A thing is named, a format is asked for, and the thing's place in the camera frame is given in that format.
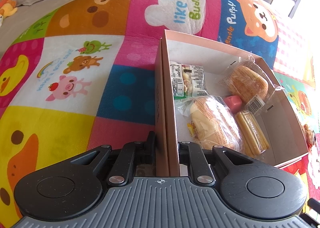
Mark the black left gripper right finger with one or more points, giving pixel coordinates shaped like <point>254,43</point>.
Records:
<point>183,153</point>

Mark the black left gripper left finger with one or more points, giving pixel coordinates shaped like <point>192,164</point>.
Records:
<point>145,157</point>

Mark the bread roll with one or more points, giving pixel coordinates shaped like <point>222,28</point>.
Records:
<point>210,122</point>
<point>246,79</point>

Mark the pink cardboard box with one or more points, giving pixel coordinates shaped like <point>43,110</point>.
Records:
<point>277,118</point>

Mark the green white snack packet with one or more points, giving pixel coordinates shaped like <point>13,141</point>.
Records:
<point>187,80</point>

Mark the biscuit stick pack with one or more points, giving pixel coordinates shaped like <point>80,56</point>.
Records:
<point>253,137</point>

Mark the colourful cartoon play mat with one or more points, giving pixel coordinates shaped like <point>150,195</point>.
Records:
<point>78,91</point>

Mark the orange plush toy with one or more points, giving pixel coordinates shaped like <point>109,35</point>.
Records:
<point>8,8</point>

